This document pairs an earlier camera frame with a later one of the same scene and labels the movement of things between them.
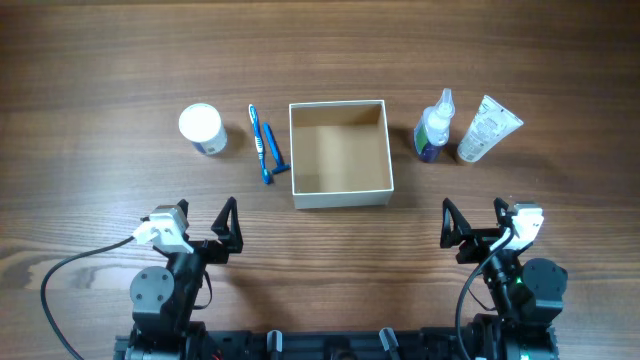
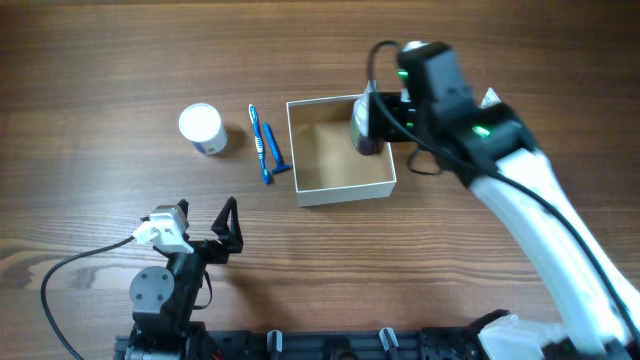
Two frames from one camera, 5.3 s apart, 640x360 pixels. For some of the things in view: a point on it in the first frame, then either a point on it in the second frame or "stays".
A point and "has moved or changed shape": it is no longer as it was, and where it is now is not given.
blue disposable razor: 275,150 stays
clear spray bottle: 431,134 has moved or changed shape
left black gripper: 217,252 stays
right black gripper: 480,238 to 392,101
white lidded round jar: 202,125 stays
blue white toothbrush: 259,145 stays
